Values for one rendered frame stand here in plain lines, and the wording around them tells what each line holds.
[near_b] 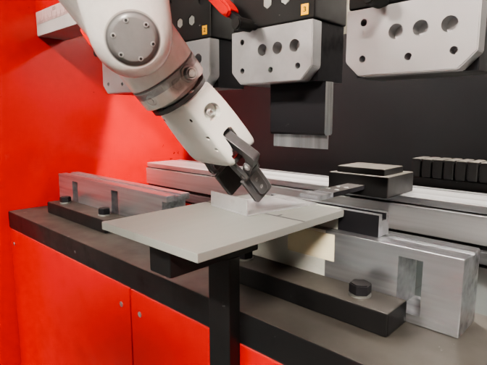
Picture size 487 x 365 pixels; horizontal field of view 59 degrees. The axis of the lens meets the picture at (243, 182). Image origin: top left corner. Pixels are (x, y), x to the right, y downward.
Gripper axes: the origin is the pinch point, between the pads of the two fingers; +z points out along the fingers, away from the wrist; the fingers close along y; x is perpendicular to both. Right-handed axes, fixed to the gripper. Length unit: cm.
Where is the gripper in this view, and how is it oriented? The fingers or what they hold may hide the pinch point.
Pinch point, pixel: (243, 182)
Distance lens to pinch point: 59.1
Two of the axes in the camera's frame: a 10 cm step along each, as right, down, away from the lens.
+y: -5.9, -1.2, 7.9
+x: -6.2, 7.0, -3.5
